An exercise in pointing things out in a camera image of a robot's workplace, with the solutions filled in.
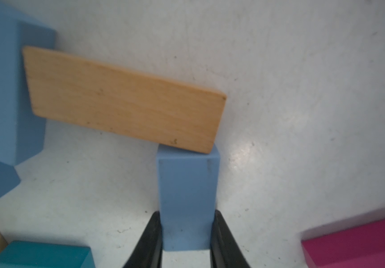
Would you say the teal block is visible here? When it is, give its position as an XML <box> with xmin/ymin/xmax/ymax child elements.
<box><xmin>0</xmin><ymin>241</ymin><xmax>95</xmax><ymax>268</ymax></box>

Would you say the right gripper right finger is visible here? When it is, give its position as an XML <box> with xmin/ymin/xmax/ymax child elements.
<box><xmin>210</xmin><ymin>210</ymin><xmax>250</xmax><ymax>268</ymax></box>

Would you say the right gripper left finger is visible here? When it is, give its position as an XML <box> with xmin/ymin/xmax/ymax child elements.
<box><xmin>123</xmin><ymin>211</ymin><xmax>162</xmax><ymax>268</ymax></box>

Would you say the magenta block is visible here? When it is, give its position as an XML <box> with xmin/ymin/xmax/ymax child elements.
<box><xmin>302</xmin><ymin>219</ymin><xmax>385</xmax><ymax>268</ymax></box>

